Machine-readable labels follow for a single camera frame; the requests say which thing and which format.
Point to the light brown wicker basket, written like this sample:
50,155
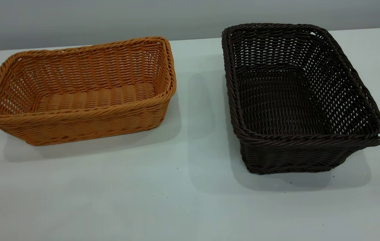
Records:
109,100

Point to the dark brown wicker basket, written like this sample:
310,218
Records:
277,107

